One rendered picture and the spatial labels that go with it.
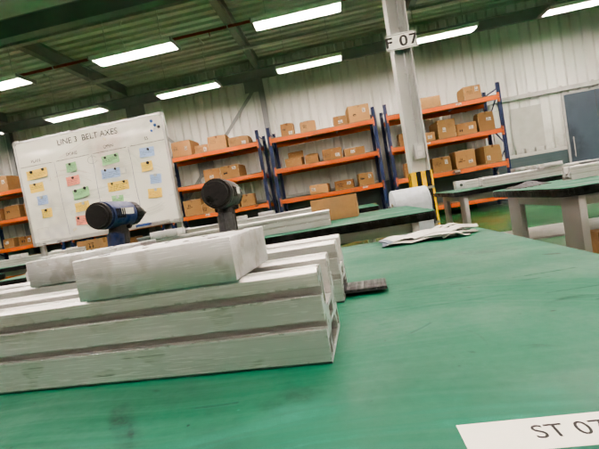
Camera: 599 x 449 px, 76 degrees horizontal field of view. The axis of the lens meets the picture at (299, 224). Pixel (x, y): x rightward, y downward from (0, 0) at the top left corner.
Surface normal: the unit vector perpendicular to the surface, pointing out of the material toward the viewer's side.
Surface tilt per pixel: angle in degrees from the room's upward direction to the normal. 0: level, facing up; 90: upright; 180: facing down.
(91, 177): 90
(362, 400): 0
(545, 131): 90
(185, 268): 90
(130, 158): 90
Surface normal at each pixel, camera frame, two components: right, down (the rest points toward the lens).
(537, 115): -0.11, 0.07
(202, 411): -0.17, -0.98
